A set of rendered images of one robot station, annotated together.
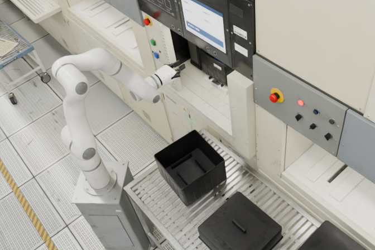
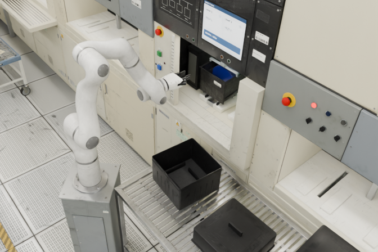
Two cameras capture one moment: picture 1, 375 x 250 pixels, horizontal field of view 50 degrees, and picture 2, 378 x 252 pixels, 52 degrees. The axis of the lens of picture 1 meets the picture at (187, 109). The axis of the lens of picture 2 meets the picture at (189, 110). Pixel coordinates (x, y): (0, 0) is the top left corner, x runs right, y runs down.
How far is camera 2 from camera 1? 0.40 m
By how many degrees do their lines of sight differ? 11
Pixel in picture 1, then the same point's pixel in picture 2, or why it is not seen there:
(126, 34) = not seen: hidden behind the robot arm
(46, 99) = (23, 111)
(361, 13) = not seen: outside the picture
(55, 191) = (24, 199)
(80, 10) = (78, 26)
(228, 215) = (224, 219)
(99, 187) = (89, 185)
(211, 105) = (206, 120)
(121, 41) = not seen: hidden behind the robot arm
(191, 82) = (187, 99)
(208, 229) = (204, 229)
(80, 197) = (68, 193)
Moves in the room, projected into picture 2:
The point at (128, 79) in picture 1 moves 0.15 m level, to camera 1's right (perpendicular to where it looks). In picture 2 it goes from (142, 75) to (171, 73)
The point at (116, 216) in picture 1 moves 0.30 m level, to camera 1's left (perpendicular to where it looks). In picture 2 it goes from (101, 219) to (45, 225)
